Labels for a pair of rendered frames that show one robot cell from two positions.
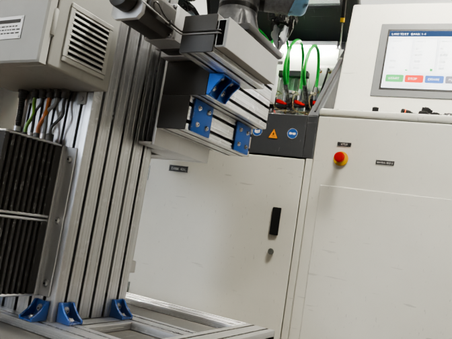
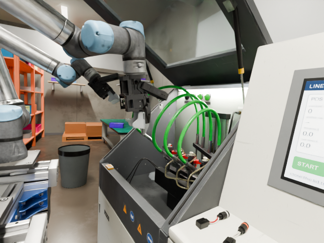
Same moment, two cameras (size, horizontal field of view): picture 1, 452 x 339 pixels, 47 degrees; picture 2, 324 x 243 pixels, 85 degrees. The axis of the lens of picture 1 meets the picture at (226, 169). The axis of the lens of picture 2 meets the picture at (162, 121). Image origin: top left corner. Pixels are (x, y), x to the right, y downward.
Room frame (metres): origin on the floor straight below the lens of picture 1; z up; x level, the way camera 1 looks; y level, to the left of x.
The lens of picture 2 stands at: (1.43, -0.52, 1.33)
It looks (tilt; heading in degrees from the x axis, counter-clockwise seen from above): 6 degrees down; 32
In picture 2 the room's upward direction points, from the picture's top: 4 degrees clockwise
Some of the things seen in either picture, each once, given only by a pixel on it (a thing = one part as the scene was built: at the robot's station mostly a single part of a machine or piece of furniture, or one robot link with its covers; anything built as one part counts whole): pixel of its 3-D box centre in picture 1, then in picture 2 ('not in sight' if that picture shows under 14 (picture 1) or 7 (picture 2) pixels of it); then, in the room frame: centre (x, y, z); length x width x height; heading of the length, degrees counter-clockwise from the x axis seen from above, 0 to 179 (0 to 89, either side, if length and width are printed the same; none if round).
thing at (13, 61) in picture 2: not in sight; (21, 102); (3.26, 4.79, 1.12); 2.52 x 0.66 x 2.25; 60
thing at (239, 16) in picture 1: (235, 24); not in sight; (1.46, 0.04, 1.09); 0.15 x 0.15 x 0.10
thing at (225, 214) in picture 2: not in sight; (213, 218); (1.95, -0.40, 0.99); 0.12 x 0.02 x 0.02; 152
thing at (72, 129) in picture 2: not in sight; (85, 130); (4.98, 4.71, 0.24); 1.33 x 0.93 x 0.48; 150
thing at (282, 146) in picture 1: (229, 131); (124, 200); (2.00, 0.01, 0.87); 0.62 x 0.04 x 0.16; 67
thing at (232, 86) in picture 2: (283, 44); (209, 87); (2.46, -0.18, 1.43); 0.54 x 0.03 x 0.02; 67
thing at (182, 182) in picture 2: not in sight; (182, 192); (2.17, -0.19, 0.91); 0.34 x 0.10 x 0.15; 67
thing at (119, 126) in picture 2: not in sight; (123, 136); (4.68, 2.67, 0.42); 2.34 x 0.94 x 0.85; 60
